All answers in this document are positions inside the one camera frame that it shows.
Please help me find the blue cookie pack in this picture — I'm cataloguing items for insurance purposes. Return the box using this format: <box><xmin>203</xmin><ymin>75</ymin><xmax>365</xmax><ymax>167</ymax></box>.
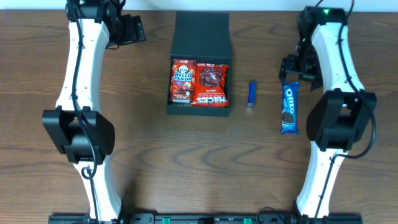
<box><xmin>280</xmin><ymin>82</ymin><xmax>300</xmax><ymax>134</ymax></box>

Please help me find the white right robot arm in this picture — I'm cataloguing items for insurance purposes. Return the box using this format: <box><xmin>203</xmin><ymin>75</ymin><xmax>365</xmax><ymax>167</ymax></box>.
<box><xmin>279</xmin><ymin>5</ymin><xmax>377</xmax><ymax>223</ymax></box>

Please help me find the red Hello Panda pack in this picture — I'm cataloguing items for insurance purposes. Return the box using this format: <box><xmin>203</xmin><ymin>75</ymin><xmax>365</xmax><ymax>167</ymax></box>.
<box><xmin>169</xmin><ymin>59</ymin><xmax>197</xmax><ymax>104</ymax></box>

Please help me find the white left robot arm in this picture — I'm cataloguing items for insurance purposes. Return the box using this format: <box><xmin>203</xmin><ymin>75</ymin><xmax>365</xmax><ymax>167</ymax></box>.
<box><xmin>42</xmin><ymin>0</ymin><xmax>146</xmax><ymax>223</ymax></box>

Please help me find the black box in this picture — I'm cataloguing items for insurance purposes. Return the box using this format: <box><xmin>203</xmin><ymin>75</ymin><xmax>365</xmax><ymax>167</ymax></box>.
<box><xmin>170</xmin><ymin>11</ymin><xmax>232</xmax><ymax>100</ymax></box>

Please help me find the red Hacks candy bag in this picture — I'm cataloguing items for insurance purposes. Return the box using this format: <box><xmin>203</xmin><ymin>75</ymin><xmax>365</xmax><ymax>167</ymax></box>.
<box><xmin>192</xmin><ymin>63</ymin><xmax>228</xmax><ymax>108</ymax></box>

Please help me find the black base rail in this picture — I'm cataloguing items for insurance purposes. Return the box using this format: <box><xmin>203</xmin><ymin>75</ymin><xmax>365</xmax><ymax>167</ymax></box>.
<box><xmin>48</xmin><ymin>212</ymin><xmax>364</xmax><ymax>224</ymax></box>

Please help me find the small blue stick pack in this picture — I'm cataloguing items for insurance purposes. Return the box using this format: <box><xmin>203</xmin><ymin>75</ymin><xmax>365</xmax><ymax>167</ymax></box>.
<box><xmin>246</xmin><ymin>81</ymin><xmax>257</xmax><ymax>108</ymax></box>

